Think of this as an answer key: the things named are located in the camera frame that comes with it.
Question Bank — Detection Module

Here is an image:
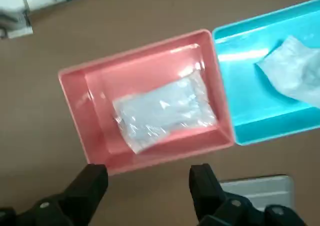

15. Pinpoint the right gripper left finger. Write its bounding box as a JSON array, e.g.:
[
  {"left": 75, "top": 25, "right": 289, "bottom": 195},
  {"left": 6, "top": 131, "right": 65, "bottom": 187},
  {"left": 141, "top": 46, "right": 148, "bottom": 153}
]
[{"left": 0, "top": 163, "right": 110, "bottom": 226}]

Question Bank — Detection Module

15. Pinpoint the pink plastic box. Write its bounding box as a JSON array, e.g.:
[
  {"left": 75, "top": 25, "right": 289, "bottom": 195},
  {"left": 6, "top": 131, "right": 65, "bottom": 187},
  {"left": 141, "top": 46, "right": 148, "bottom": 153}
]
[{"left": 57, "top": 29, "right": 235, "bottom": 176}]

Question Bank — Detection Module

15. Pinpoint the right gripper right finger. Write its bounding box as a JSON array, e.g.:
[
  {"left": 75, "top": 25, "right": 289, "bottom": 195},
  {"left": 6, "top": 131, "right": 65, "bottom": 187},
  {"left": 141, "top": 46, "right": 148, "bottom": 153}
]
[{"left": 188, "top": 163, "right": 308, "bottom": 226}]

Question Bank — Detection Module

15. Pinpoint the new mask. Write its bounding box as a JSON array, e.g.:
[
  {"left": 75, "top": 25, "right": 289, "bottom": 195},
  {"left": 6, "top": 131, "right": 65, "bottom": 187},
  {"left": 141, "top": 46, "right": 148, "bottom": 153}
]
[{"left": 111, "top": 68, "right": 218, "bottom": 154}]

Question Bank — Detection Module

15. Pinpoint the blue plastic box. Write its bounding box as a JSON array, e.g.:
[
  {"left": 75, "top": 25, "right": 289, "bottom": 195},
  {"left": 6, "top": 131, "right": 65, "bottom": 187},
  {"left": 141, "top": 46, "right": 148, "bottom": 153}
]
[{"left": 211, "top": 0, "right": 320, "bottom": 146}]

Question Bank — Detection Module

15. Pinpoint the grey ribbed metal tray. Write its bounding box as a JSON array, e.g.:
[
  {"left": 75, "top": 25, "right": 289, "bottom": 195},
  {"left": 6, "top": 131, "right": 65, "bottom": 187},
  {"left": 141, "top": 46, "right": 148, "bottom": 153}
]
[{"left": 218, "top": 174, "right": 295, "bottom": 213}]

